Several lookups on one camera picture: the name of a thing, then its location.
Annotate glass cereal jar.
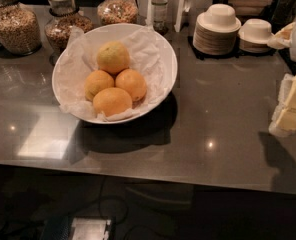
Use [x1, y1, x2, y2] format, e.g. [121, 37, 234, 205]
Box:
[97, 0, 138, 25]
[44, 0, 94, 55]

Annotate front orange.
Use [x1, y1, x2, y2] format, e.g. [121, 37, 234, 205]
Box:
[93, 87, 132, 117]

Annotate white ceramic bowl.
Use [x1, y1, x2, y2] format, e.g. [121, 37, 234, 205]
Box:
[51, 22, 179, 125]

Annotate white upright stand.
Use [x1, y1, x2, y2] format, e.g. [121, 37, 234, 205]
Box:
[137, 0, 212, 32]

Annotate right glass cereal jar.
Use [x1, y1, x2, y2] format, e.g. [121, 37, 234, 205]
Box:
[97, 0, 138, 25]

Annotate left orange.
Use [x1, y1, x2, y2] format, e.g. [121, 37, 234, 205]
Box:
[84, 70, 114, 101]

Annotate right orange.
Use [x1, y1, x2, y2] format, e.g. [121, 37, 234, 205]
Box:
[115, 69, 147, 102]

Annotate middle glass cereal jar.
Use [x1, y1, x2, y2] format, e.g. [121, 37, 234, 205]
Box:
[44, 0, 94, 55]

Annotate clear glass bottle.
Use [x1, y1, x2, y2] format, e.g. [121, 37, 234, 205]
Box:
[151, 0, 168, 35]

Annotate silver box under table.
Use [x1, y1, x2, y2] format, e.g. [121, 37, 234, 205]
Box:
[41, 215, 117, 240]

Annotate small stack paper bowls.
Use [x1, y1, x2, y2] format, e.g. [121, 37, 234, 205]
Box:
[238, 19, 272, 54]

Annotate large glass grain jar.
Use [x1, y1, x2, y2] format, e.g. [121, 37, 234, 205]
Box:
[0, 0, 41, 56]

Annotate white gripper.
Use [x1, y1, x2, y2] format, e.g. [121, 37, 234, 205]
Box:
[267, 21, 296, 137]

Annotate white paper bowl liner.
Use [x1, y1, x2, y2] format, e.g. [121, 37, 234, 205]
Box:
[58, 25, 169, 123]

